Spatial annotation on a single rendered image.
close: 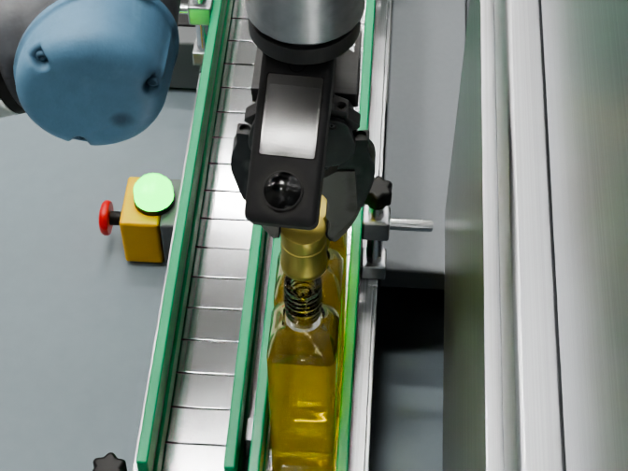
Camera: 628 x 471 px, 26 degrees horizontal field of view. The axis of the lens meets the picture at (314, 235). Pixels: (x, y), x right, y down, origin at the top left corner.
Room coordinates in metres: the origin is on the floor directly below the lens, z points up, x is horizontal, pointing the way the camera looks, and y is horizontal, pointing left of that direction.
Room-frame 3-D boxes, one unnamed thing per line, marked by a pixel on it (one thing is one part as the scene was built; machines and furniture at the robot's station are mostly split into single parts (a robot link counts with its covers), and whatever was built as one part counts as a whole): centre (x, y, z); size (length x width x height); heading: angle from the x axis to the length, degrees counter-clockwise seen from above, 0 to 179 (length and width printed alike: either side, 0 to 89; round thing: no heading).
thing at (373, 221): (0.82, -0.08, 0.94); 0.07 x 0.04 x 0.13; 86
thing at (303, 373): (0.62, 0.01, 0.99); 0.06 x 0.06 x 0.21; 86
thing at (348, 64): (0.65, 0.01, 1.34); 0.09 x 0.08 x 0.12; 176
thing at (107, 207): (0.97, 0.22, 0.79); 0.04 x 0.03 x 0.04; 176
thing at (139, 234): (0.96, 0.18, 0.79); 0.07 x 0.07 x 0.07; 86
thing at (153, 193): (0.96, 0.18, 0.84); 0.04 x 0.04 x 0.03
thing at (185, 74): (1.24, 0.16, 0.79); 0.08 x 0.08 x 0.08; 86
